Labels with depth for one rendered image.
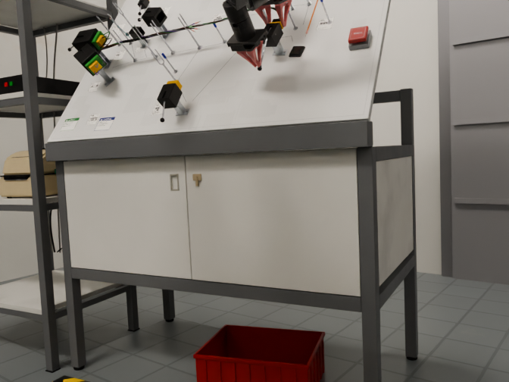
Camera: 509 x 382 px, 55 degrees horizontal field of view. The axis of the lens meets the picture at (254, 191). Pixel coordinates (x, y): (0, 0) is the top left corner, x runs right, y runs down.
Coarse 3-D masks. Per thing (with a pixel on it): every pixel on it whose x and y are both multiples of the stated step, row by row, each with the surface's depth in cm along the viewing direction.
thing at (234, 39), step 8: (248, 16) 128; (232, 24) 129; (240, 24) 128; (248, 24) 129; (240, 32) 129; (248, 32) 130; (256, 32) 132; (264, 32) 131; (232, 40) 134; (240, 40) 131; (248, 40) 131; (256, 40) 129
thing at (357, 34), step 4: (352, 28) 136; (356, 28) 135; (360, 28) 134; (364, 28) 134; (368, 28) 134; (352, 32) 135; (356, 32) 134; (360, 32) 134; (364, 32) 133; (352, 36) 134; (356, 36) 133; (360, 36) 133; (364, 36) 132; (348, 40) 134; (352, 40) 133; (356, 40) 133; (360, 40) 133; (364, 40) 132
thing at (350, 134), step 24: (48, 144) 174; (72, 144) 169; (96, 144) 163; (120, 144) 158; (144, 144) 154; (168, 144) 149; (192, 144) 145; (216, 144) 141; (240, 144) 137; (264, 144) 134; (288, 144) 130; (312, 144) 127; (336, 144) 124; (360, 144) 121
